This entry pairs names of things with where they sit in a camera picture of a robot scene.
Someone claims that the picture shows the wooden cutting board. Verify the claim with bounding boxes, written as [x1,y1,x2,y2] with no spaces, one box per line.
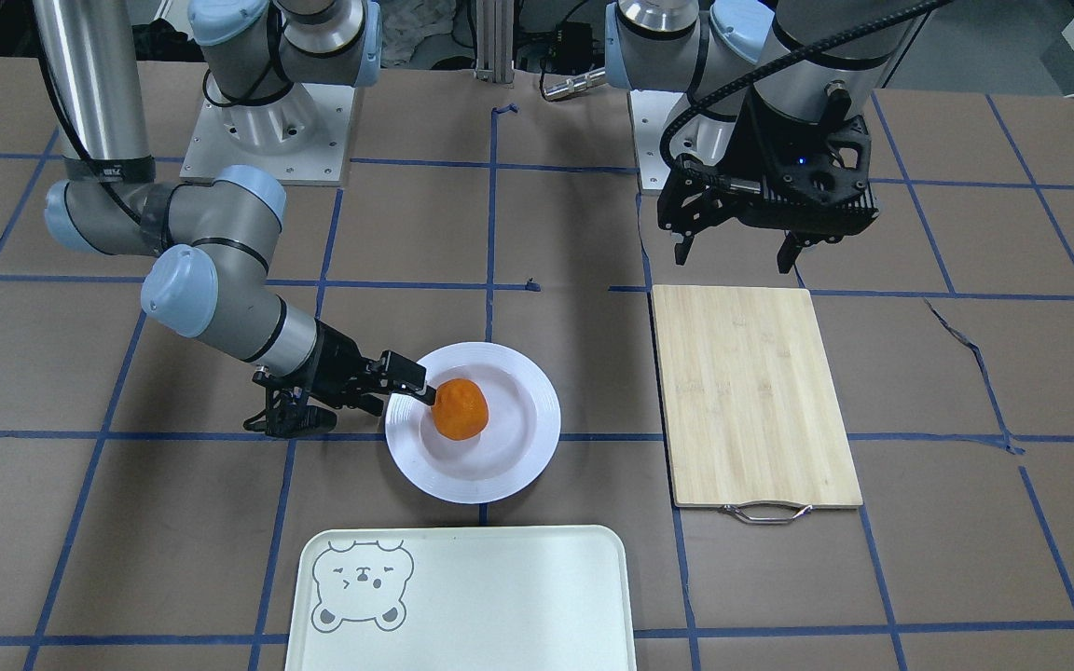
[651,285,862,521]

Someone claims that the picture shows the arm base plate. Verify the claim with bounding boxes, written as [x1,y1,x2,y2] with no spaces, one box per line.
[629,90,737,196]
[180,82,357,186]

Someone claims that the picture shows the orange fruit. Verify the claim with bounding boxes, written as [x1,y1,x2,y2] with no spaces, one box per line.
[432,378,489,441]

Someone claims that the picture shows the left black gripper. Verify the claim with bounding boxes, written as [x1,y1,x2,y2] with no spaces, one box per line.
[657,89,879,273]

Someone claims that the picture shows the aluminium frame post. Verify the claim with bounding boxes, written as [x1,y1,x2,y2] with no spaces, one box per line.
[474,0,516,88]

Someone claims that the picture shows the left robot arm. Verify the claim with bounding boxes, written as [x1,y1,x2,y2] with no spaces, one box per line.
[604,1,930,273]

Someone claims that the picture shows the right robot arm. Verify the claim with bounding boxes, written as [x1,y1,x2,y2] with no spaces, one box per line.
[33,1,436,439]

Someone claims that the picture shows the white round plate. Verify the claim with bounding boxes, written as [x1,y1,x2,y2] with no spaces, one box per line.
[384,341,561,504]

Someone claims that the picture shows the cream bear tray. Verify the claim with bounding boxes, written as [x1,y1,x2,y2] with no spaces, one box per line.
[285,524,638,670]

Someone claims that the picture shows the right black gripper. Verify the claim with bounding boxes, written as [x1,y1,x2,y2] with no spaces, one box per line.
[242,322,436,439]

